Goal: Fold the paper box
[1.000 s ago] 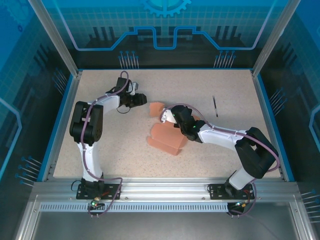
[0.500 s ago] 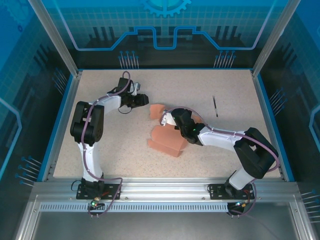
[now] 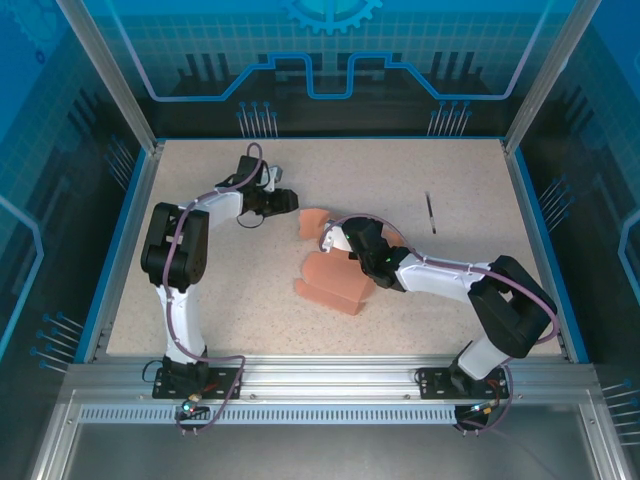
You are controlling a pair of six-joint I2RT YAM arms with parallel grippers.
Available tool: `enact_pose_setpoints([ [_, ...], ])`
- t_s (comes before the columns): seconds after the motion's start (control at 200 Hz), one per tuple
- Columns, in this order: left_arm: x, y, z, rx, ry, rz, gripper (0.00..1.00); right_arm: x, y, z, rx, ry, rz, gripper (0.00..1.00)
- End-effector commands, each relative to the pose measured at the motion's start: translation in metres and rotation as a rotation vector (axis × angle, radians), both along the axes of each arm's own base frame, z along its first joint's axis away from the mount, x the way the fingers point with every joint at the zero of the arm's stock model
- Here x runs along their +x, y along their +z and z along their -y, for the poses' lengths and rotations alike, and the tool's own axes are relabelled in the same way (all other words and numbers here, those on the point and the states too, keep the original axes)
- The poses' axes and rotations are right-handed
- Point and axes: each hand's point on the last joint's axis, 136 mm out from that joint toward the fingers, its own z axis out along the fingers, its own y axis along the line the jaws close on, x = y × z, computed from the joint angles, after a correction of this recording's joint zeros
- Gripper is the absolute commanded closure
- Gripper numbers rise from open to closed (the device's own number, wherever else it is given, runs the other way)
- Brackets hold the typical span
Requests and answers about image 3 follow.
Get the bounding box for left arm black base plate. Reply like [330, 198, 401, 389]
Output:
[152, 367, 245, 401]

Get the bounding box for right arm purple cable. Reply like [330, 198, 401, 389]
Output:
[322, 213, 560, 434]

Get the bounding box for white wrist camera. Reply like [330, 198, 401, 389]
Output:
[319, 222, 354, 254]
[263, 164, 287, 194]

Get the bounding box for aluminium mounting rail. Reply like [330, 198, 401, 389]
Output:
[64, 355, 604, 401]

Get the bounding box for black pen with clear cap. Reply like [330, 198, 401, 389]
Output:
[424, 191, 439, 236]

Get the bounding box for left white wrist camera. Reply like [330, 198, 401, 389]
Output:
[263, 164, 287, 194]

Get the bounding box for slotted metal cable duct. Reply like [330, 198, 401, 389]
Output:
[77, 405, 594, 426]

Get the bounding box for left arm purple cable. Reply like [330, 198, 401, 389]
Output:
[162, 142, 274, 436]

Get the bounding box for aluminium frame post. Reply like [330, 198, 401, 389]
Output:
[502, 0, 597, 155]
[53, 0, 167, 155]

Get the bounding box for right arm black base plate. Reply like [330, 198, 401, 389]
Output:
[416, 367, 512, 401]

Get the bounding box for orange paper box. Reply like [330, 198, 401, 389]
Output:
[293, 206, 402, 317]

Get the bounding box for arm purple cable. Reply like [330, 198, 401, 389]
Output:
[162, 142, 274, 436]
[322, 213, 560, 434]

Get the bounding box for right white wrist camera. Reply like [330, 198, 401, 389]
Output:
[319, 222, 354, 254]

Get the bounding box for aluminium blue side rail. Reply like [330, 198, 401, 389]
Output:
[82, 142, 167, 364]
[501, 139, 592, 364]

